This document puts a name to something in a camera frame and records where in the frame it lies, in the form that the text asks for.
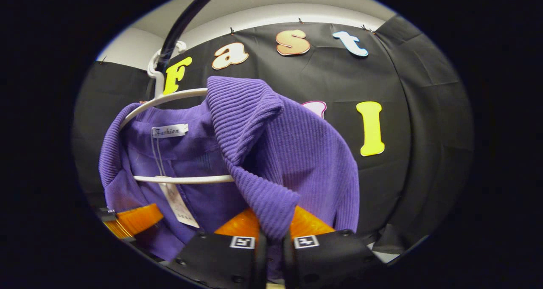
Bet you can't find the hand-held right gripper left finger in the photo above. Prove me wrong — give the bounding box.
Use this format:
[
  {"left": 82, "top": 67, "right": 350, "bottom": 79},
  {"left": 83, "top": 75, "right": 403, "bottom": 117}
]
[{"left": 171, "top": 208, "right": 268, "bottom": 289}]

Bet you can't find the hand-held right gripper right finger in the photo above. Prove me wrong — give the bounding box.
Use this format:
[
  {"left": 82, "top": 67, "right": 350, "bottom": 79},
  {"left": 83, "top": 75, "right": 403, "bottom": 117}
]
[{"left": 283, "top": 206, "right": 383, "bottom": 289}]

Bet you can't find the white clothes hanger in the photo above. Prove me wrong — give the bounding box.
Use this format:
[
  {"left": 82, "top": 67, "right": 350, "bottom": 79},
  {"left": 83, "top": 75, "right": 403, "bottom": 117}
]
[{"left": 119, "top": 41, "right": 236, "bottom": 185}]

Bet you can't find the purple knit jacket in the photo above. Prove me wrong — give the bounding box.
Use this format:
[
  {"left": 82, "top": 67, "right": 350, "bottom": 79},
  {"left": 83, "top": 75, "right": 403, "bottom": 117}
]
[{"left": 98, "top": 76, "right": 360, "bottom": 281}]

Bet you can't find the black clothes rack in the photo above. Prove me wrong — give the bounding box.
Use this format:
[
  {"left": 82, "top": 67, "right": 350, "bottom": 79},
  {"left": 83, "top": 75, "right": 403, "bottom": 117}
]
[{"left": 154, "top": 0, "right": 235, "bottom": 72}]

